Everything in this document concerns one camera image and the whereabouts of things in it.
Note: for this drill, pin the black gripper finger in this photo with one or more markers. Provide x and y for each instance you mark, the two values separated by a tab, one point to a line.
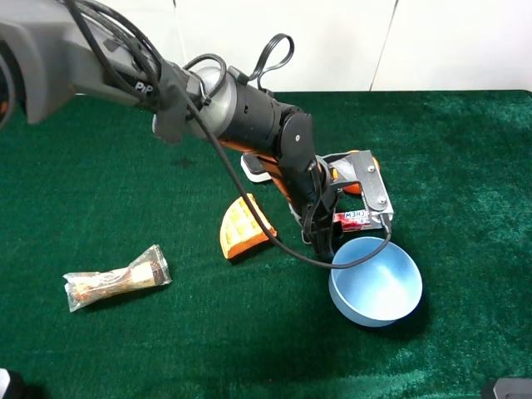
321	233

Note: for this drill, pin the black orange gripper body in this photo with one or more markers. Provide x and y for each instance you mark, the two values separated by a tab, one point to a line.
311	189

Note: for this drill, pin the Hi-Chew candy stick pack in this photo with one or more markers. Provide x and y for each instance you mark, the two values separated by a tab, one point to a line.
359	220

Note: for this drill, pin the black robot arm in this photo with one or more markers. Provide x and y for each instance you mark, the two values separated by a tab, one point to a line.
52	51

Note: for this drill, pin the dark object bottom right corner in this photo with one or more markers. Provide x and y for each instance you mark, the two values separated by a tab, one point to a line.
508	388

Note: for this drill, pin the orange mandarin fruit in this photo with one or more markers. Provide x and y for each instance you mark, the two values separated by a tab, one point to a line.
356	189

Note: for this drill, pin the black and white board eraser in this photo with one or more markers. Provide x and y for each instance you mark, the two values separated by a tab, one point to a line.
253	169

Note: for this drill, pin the orange toy waffle slice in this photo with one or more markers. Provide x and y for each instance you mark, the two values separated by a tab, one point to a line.
239	230

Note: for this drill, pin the light blue bowl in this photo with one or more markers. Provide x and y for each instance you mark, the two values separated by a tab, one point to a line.
378	292

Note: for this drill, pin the clear wrapped snack packet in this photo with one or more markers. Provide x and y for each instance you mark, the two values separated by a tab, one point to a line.
148	270

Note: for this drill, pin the green velvet table cloth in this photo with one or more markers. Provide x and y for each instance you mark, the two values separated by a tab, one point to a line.
90	189

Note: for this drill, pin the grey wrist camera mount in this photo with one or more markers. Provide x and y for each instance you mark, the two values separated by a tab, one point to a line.
349	168

